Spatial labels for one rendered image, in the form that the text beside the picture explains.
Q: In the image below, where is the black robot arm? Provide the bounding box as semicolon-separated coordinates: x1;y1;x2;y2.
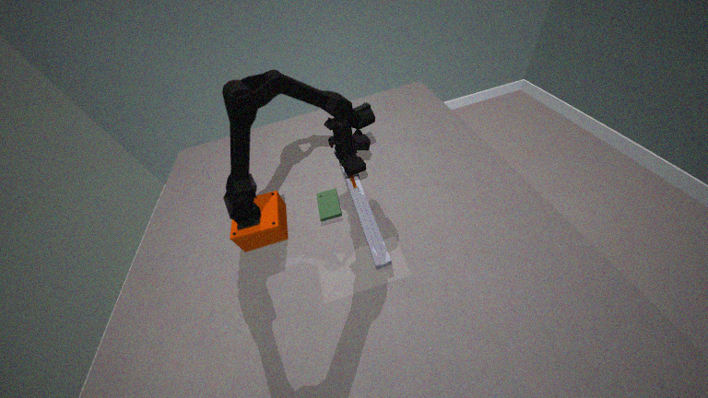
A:
222;70;375;230

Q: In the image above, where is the grey aluminum slotted rail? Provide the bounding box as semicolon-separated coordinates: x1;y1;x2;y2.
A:
341;166;392;270

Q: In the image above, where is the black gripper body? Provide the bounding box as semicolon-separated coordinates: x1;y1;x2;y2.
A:
328;136;366;176

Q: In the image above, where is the green tray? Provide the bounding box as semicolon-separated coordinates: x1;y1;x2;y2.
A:
316;188;342;222

